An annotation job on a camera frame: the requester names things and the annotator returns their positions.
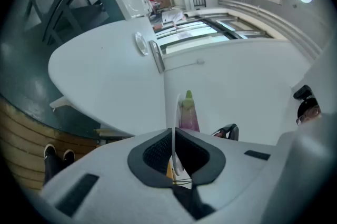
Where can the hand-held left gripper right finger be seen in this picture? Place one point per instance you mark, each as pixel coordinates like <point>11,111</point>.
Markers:
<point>237,165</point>

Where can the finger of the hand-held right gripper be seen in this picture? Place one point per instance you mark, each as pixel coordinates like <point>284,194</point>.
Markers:
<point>233,129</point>

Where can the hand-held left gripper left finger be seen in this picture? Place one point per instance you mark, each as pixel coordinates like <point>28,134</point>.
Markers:
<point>110,165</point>

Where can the purple eggplant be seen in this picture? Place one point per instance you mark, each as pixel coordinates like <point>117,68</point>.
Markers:
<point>190,115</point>

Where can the white table top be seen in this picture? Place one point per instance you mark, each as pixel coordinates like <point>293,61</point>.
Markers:
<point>105,73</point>

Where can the black shoe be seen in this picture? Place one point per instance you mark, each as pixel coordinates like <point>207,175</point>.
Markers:
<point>50,150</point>
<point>69,156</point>

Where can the person's black trousers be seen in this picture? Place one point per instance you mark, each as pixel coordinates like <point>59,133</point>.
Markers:
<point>52,169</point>

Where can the person's head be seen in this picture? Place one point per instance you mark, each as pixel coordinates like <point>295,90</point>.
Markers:
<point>312,113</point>

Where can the grey tray with white rim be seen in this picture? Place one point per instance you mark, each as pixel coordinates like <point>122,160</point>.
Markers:
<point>157,56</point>

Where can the white ceiling pipes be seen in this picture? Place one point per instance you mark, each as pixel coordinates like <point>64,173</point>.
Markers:
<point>276,20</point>

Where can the white plate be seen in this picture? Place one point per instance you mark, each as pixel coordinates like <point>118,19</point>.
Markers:
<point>141,43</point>

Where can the black head camera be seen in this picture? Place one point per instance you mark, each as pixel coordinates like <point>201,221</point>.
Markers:
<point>302,92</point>

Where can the dark green cabinet frame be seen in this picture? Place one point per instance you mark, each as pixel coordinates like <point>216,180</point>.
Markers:
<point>65,4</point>

